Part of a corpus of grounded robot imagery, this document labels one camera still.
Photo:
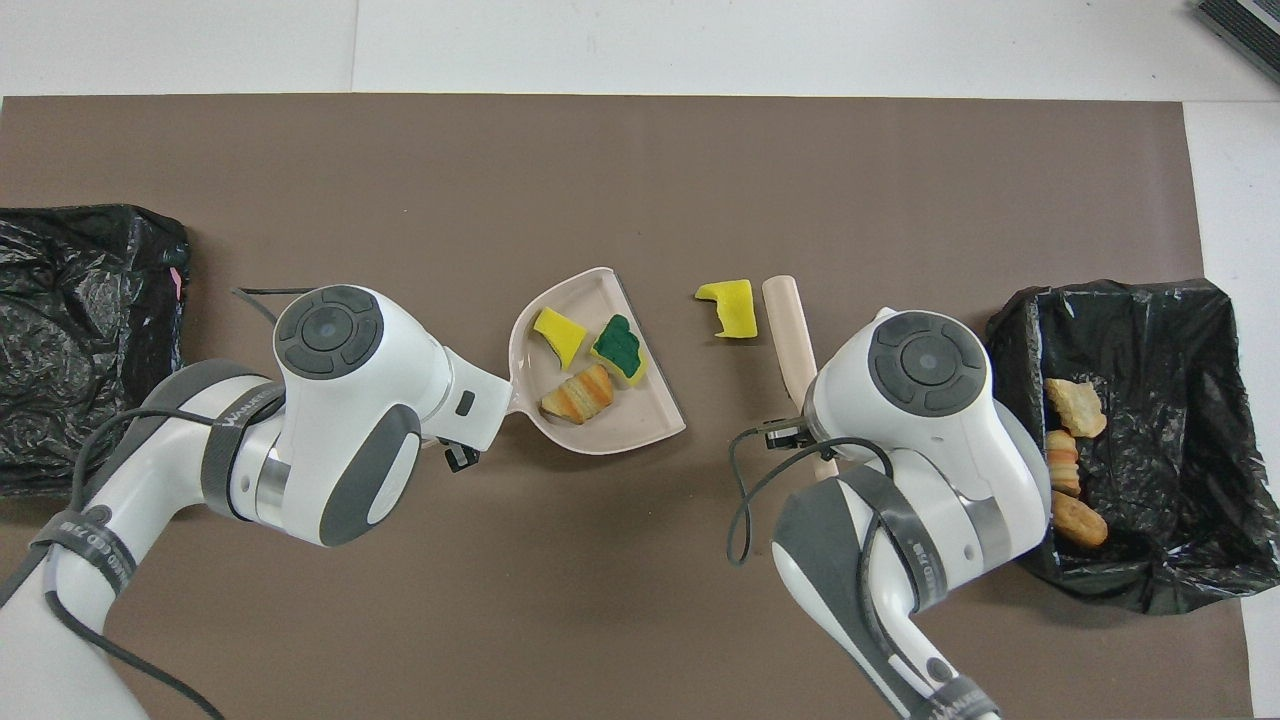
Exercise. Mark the beige hand brush black bristles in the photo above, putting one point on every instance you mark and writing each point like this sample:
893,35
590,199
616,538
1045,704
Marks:
790,330

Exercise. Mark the striped croissant bread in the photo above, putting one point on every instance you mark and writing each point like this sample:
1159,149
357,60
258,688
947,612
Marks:
578,395

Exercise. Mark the notched yellow sponge piece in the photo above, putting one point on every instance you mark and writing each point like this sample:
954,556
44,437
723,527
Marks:
732,308

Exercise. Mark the beige plastic dustpan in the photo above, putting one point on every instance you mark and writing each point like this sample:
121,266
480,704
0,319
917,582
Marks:
650,420

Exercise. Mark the small yellow sponge piece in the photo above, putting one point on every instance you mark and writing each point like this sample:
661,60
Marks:
560,335

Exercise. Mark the green and yellow sponge piece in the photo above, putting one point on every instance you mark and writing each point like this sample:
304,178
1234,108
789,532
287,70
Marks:
620,348

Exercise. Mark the pale pastry with orange stripes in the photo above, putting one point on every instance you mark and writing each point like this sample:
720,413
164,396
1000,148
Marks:
1062,462

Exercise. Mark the pale flaky pastry piece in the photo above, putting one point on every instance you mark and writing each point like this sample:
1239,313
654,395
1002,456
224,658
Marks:
1075,405

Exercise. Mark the brown fried nugget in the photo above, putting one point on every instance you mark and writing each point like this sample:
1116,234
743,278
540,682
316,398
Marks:
1080,520

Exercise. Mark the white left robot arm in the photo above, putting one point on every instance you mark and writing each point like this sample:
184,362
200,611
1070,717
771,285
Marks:
340,420

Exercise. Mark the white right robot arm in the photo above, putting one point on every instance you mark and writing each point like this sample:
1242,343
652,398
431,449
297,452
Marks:
930,440

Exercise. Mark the open bin with black bag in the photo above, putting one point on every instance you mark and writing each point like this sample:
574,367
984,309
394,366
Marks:
1170,440

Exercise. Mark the brown table mat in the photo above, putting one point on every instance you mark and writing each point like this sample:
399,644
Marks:
600,180

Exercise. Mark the box wrapped in black bag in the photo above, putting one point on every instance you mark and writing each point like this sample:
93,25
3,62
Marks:
80,350

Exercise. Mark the dark ribbed device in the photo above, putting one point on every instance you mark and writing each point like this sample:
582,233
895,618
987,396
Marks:
1245,30

